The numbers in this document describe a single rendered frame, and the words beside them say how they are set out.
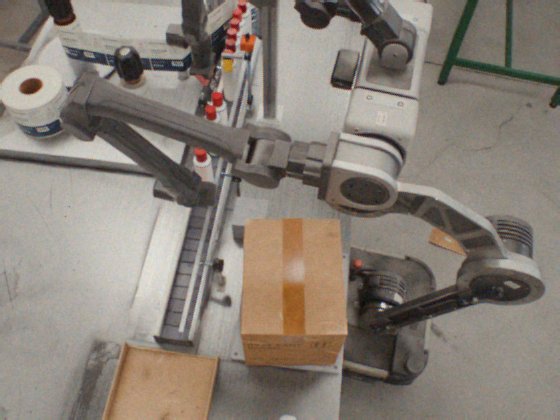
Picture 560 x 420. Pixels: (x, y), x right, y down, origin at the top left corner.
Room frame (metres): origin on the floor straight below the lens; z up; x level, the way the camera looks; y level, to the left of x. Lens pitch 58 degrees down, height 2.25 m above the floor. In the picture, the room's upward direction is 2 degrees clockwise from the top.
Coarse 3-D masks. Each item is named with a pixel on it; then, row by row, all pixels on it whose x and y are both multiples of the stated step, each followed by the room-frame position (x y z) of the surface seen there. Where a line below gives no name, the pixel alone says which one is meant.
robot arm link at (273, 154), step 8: (256, 144) 0.62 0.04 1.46; (264, 144) 0.62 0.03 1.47; (272, 144) 0.62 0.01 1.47; (280, 144) 0.61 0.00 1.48; (288, 144) 0.61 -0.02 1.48; (248, 152) 0.62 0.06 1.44; (256, 152) 0.61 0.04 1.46; (264, 152) 0.60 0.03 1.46; (272, 152) 0.60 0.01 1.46; (280, 152) 0.60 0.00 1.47; (288, 152) 0.60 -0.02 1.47; (248, 160) 0.60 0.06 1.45; (256, 160) 0.59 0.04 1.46; (264, 160) 0.59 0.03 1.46; (272, 160) 0.58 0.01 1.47; (280, 160) 0.58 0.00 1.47; (272, 168) 0.58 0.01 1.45; (280, 168) 0.57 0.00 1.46
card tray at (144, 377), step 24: (120, 360) 0.36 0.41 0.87; (144, 360) 0.37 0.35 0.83; (168, 360) 0.37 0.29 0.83; (192, 360) 0.37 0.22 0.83; (216, 360) 0.36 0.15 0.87; (120, 384) 0.30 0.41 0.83; (144, 384) 0.30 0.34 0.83; (168, 384) 0.31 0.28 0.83; (192, 384) 0.31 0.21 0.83; (120, 408) 0.24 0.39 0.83; (144, 408) 0.24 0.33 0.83; (168, 408) 0.24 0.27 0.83; (192, 408) 0.25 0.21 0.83
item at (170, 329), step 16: (256, 16) 1.74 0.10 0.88; (256, 32) 1.64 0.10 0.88; (240, 96) 1.30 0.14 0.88; (224, 160) 1.01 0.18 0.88; (192, 208) 0.83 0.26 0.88; (192, 224) 0.77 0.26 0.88; (192, 240) 0.72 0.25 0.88; (208, 240) 0.72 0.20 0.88; (192, 256) 0.66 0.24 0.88; (176, 272) 0.61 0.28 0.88; (192, 272) 0.61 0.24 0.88; (176, 288) 0.56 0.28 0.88; (176, 304) 0.51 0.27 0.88; (192, 304) 0.52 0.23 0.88; (176, 320) 0.47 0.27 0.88; (160, 336) 0.42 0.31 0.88; (176, 336) 0.42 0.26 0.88
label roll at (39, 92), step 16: (16, 80) 1.21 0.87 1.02; (32, 80) 1.22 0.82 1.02; (48, 80) 1.22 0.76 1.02; (0, 96) 1.14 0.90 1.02; (16, 96) 1.14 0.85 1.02; (32, 96) 1.14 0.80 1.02; (48, 96) 1.15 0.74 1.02; (64, 96) 1.18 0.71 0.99; (16, 112) 1.09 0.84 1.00; (32, 112) 1.09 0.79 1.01; (48, 112) 1.11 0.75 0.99; (32, 128) 1.09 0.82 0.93; (48, 128) 1.10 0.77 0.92
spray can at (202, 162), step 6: (198, 150) 0.90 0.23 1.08; (204, 150) 0.90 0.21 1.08; (198, 156) 0.88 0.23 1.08; (204, 156) 0.88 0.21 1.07; (198, 162) 0.88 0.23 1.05; (204, 162) 0.88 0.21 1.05; (210, 162) 0.89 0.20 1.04; (198, 168) 0.87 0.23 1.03; (204, 168) 0.87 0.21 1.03; (210, 168) 0.88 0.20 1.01; (204, 174) 0.87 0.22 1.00; (210, 174) 0.88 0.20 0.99; (204, 180) 0.87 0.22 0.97; (210, 180) 0.88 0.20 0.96
